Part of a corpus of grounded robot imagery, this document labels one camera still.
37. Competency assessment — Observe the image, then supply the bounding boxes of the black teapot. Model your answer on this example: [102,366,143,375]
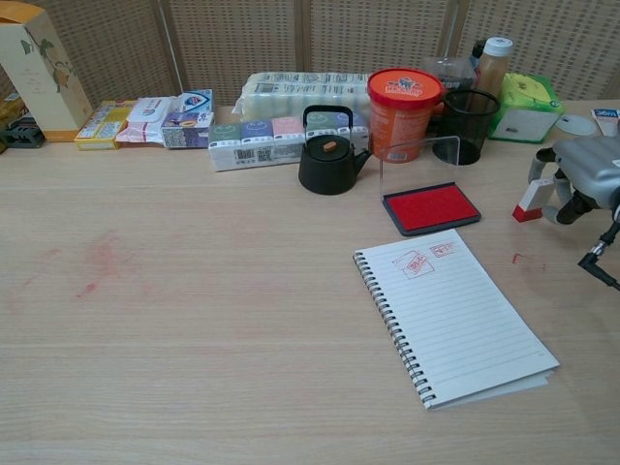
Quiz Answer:
[297,105,374,197]

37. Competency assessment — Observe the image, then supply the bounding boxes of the brown bottle with white cap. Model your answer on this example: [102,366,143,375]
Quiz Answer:
[476,37,513,96]

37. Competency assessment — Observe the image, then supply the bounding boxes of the white red stamp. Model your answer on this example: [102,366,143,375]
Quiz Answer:
[511,177,553,224]

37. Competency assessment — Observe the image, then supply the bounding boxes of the white spiral notepad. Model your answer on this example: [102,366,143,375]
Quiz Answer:
[352,228,562,412]

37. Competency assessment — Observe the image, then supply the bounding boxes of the large wrapped paper roll pack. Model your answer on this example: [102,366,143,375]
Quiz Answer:
[232,71,373,118]

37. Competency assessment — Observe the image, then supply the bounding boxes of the pink wet wipes pack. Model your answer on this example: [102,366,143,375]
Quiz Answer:
[115,95,184,148]

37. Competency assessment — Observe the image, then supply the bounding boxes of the tall beige box orange top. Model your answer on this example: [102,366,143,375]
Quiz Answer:
[0,8,95,143]

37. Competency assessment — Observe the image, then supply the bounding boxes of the clear plastic ink pad lid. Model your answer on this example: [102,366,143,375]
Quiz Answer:
[376,135,461,201]

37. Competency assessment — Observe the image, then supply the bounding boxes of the green tissue box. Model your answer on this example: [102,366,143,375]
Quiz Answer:
[486,72,566,145]

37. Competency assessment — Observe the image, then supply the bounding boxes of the purple carton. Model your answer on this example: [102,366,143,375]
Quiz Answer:
[160,110,214,150]

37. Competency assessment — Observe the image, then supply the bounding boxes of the black plastic holder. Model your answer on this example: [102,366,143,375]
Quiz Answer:
[0,115,47,155]

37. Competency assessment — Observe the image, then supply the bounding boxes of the blue white carton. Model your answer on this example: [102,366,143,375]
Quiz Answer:
[170,88,214,117]

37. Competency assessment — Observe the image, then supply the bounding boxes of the dark bottle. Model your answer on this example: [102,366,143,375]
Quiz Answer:
[468,39,487,74]

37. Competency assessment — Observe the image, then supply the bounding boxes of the woven bamboo folding screen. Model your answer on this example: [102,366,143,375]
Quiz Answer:
[0,0,620,110]

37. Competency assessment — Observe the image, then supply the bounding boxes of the yellow snack box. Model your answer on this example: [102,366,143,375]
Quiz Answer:
[74,100,139,151]

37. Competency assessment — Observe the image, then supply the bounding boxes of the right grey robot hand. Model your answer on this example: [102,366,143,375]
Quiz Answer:
[527,137,620,227]

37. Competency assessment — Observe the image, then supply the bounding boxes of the orange snack tub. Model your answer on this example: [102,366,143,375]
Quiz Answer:
[366,67,446,165]

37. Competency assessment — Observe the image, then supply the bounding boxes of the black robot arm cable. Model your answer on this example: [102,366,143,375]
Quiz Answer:
[577,207,620,293]

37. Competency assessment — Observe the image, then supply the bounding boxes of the blue blister pack of clips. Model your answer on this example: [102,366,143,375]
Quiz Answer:
[589,107,620,140]

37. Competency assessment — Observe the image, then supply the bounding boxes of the multicolour pocket tissue pack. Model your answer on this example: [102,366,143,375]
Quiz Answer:
[207,113,372,173]

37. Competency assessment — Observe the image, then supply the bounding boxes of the black mesh pen holder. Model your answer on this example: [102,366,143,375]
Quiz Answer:
[431,89,501,166]

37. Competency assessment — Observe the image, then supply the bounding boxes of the gold foil package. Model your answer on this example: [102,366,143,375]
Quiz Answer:
[0,94,28,122]

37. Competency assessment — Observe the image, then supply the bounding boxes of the white round disc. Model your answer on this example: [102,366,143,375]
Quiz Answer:
[555,113,600,139]

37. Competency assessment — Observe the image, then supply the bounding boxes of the red ink pad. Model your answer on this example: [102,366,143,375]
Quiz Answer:
[381,181,482,237]

